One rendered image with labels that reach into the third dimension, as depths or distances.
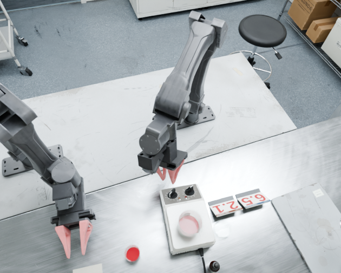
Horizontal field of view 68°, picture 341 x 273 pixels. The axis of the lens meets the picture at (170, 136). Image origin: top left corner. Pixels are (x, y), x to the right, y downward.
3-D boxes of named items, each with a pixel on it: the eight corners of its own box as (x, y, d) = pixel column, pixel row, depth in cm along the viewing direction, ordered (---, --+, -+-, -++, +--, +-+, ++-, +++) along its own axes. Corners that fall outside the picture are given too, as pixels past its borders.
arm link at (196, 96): (195, 118, 91) (219, 30, 67) (178, 111, 92) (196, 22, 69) (201, 108, 95) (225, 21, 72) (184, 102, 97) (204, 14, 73)
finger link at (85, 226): (89, 250, 60) (86, 211, 64) (57, 258, 58) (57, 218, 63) (95, 254, 65) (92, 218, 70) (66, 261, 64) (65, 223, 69)
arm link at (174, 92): (181, 116, 60) (231, 6, 63) (148, 102, 62) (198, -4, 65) (185, 127, 72) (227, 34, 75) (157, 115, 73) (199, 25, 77)
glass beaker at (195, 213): (171, 229, 71) (172, 222, 64) (185, 212, 74) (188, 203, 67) (190, 247, 69) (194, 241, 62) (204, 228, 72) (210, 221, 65)
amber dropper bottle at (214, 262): (205, 268, 74) (209, 266, 68) (210, 259, 75) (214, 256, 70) (214, 275, 73) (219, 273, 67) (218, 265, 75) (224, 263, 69)
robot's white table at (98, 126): (53, 189, 176) (-26, 109, 100) (209, 143, 202) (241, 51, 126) (61, 262, 153) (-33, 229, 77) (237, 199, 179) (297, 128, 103)
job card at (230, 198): (207, 202, 85) (209, 198, 81) (232, 195, 86) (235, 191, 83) (214, 220, 82) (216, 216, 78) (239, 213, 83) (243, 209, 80)
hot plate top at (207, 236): (165, 207, 75) (165, 206, 74) (204, 200, 77) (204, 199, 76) (173, 250, 69) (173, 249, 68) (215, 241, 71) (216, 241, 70)
